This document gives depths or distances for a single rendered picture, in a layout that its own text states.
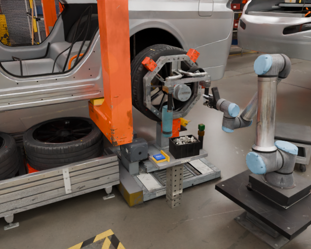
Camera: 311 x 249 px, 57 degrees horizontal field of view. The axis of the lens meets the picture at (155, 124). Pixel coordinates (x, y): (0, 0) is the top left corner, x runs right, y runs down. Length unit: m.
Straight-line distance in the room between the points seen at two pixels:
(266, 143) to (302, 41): 2.80
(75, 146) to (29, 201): 0.51
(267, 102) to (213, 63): 1.36
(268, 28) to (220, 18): 1.76
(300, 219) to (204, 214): 0.71
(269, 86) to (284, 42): 2.80
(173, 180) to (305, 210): 0.91
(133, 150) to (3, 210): 1.05
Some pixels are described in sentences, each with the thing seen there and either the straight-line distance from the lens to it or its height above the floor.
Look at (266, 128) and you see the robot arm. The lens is 1.87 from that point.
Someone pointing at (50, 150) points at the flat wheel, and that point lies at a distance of 2.34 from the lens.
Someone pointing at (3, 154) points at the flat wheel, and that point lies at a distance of 2.40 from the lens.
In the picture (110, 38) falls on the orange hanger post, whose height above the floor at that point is 1.31.
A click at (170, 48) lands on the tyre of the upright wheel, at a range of 2.44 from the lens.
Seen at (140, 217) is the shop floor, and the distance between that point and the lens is 2.33.
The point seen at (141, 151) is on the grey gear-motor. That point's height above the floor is 0.33.
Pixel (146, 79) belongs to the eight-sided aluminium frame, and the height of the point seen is 0.97.
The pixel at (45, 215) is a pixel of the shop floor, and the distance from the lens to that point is 2.49.
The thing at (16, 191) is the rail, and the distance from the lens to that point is 2.30.
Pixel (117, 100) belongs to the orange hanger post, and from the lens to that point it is 2.07.
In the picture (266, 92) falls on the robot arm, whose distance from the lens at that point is 1.83.
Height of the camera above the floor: 1.54
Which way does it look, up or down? 23 degrees down
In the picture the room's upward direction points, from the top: straight up
